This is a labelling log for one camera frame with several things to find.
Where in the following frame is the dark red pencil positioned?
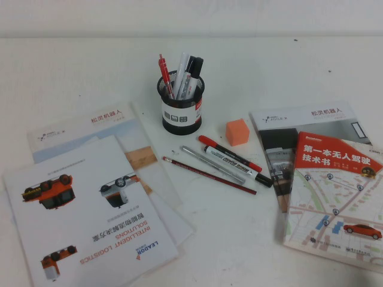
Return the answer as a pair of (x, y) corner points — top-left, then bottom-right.
(162, 155), (257, 196)

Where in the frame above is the red capped marker pen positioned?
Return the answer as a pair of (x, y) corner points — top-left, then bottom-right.
(197, 135), (263, 173)

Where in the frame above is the black mesh pen holder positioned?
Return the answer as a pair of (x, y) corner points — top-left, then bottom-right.
(156, 70), (205, 136)

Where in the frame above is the silver pen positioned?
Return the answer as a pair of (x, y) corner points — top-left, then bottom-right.
(180, 145), (247, 185)

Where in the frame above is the white pen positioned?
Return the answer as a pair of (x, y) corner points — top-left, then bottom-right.
(173, 53), (191, 101)

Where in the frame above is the red ballpoint pen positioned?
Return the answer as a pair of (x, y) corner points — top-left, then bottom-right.
(158, 53), (175, 99)

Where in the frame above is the white board marker black cap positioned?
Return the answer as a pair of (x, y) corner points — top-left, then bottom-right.
(203, 145), (273, 188)

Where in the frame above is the orange foam cube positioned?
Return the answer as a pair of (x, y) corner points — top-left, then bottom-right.
(225, 118), (250, 147)

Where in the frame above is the white paper sheet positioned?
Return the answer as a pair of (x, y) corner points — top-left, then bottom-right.
(0, 191), (197, 248)

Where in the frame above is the AgileX brochure with room photo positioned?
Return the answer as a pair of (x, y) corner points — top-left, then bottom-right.
(249, 100), (373, 213)

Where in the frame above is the Leador logistics brochure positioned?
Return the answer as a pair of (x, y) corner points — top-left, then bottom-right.
(2, 134), (180, 287)

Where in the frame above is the AgileX brochure with wood photo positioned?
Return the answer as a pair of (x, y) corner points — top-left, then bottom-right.
(26, 101), (184, 209)

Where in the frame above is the red autonomous driving book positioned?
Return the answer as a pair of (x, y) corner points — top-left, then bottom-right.
(282, 130), (383, 274)

